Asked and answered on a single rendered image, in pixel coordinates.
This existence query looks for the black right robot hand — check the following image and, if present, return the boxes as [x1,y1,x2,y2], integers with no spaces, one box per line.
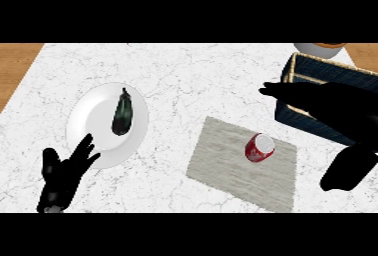
[258,81,378,192]

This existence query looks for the white round plate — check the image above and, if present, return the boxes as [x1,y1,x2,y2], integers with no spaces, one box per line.
[64,82,150,170]

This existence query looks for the red can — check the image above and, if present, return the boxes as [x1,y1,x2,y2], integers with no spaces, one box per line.
[243,132,275,164]

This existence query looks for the grey woven placemat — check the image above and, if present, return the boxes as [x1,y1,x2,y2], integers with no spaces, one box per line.
[184,116,299,213]

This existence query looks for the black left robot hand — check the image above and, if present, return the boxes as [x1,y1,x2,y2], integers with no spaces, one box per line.
[35,133,101,214]

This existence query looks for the dark blue wicker basket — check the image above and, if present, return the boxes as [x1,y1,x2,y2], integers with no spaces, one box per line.
[272,52,378,147]

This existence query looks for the white pot with orange top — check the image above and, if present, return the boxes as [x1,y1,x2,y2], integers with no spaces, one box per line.
[292,42,348,60]

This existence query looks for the dark eggplant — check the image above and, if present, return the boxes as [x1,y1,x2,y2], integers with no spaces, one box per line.
[110,87,134,137]

